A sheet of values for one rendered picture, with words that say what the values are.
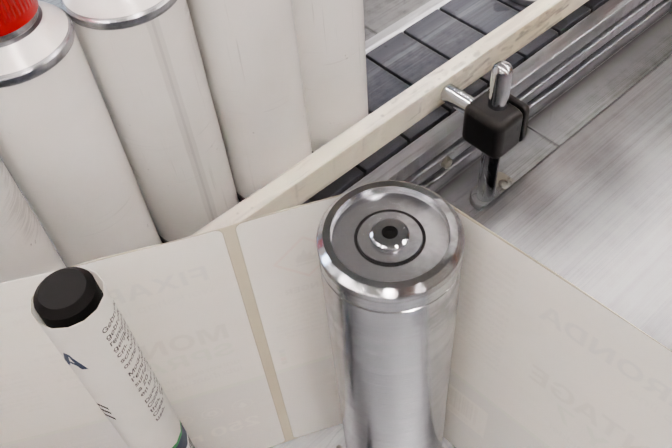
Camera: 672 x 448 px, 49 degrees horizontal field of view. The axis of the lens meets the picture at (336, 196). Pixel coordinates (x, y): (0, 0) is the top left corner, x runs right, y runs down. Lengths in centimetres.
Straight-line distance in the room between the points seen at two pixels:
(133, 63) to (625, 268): 27
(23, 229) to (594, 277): 29
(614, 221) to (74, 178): 29
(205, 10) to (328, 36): 8
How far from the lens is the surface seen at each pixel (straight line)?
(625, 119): 50
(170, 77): 34
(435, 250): 19
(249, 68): 36
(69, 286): 19
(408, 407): 23
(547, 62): 54
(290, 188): 40
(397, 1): 67
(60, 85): 32
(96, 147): 35
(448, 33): 55
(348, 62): 42
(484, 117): 43
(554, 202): 45
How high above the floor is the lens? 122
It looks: 50 degrees down
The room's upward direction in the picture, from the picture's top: 6 degrees counter-clockwise
